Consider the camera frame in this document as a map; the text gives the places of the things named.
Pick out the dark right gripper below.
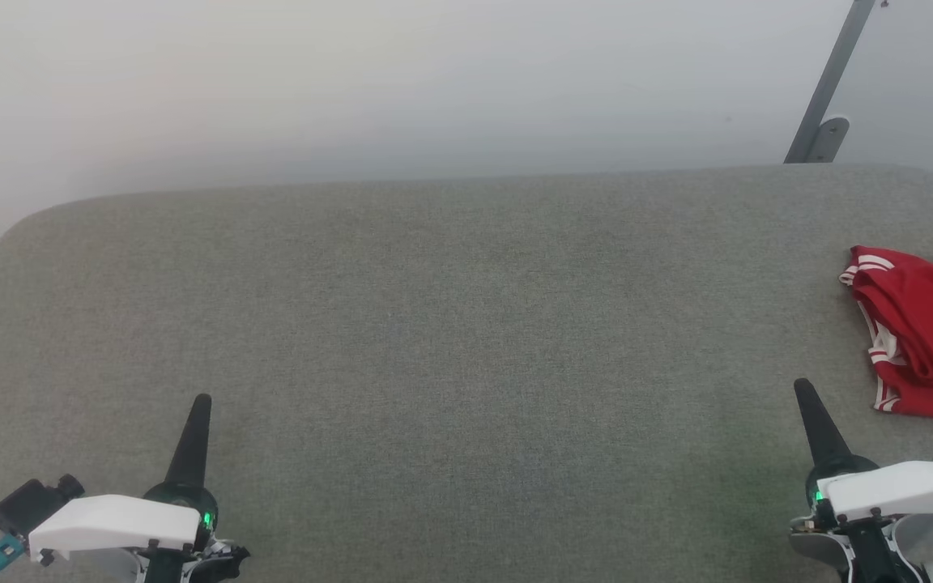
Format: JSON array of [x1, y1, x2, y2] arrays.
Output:
[[790, 377, 914, 583]]

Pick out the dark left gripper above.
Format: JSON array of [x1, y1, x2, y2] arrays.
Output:
[[139, 394, 251, 583]]

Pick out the grey metal bar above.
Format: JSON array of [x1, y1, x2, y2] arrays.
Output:
[[784, 0, 876, 164]]

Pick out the grey metal bracket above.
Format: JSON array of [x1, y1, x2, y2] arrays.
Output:
[[807, 116, 850, 164]]

